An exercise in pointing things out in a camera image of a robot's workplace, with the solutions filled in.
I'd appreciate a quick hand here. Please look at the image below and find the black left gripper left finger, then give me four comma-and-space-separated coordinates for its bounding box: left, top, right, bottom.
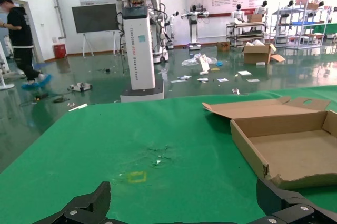
33, 181, 112, 224

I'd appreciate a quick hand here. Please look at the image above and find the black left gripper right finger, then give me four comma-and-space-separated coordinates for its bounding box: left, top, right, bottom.
252, 178, 337, 224

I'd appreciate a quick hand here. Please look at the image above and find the open brown cardboard box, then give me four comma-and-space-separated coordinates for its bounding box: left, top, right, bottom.
202, 96, 337, 190

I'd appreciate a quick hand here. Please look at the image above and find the green tablecloth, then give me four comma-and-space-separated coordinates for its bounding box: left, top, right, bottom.
0, 84, 337, 224

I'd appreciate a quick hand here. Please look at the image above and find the white plastic strip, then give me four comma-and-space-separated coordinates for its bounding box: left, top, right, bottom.
68, 103, 88, 112

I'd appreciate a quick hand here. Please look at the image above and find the white floor device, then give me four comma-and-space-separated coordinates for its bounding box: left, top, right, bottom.
67, 82, 93, 93

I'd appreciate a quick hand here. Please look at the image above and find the large open brown carton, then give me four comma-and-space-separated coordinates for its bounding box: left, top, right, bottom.
243, 43, 277, 65

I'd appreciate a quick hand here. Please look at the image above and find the red bin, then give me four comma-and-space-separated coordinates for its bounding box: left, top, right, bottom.
54, 44, 66, 59

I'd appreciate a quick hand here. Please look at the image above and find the white tower robot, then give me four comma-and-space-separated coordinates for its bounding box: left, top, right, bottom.
114, 0, 166, 103

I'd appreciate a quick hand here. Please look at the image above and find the white paper bag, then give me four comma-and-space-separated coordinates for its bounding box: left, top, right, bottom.
196, 54, 211, 75

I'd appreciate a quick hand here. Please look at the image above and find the white wheeled robot with arms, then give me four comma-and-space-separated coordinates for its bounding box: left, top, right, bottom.
152, 11, 170, 64

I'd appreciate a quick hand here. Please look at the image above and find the clear plastic bag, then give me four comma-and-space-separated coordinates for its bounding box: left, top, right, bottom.
181, 53, 218, 67

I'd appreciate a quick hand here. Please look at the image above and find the metal shelf rack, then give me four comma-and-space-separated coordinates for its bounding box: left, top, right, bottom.
271, 2, 332, 50

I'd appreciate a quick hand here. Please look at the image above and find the green covered table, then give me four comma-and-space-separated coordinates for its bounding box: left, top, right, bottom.
313, 23, 337, 41

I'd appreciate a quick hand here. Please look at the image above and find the grey rack table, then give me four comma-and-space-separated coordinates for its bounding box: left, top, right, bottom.
226, 21, 266, 48

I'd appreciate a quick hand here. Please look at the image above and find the dark display board on stand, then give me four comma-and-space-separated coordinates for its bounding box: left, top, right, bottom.
71, 3, 120, 58

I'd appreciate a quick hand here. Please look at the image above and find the closed brown carton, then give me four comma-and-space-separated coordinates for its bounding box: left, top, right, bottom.
246, 13, 263, 23

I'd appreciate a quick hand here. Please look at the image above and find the person in black hoodie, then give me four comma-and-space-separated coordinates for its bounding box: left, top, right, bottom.
0, 0, 53, 90

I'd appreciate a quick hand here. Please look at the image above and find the white robot on wheeled base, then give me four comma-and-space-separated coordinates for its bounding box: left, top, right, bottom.
165, 10, 180, 50

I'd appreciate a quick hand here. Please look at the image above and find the white robot with spread arms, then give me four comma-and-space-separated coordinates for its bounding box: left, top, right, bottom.
181, 4, 211, 51

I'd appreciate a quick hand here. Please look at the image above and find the white hoist frame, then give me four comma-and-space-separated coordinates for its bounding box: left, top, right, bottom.
0, 33, 13, 75

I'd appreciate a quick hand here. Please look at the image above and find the grey wall pipe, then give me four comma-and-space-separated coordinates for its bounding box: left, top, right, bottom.
49, 0, 66, 39

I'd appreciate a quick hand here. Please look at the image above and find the grey door frame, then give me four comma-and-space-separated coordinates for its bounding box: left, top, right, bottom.
12, 0, 44, 63

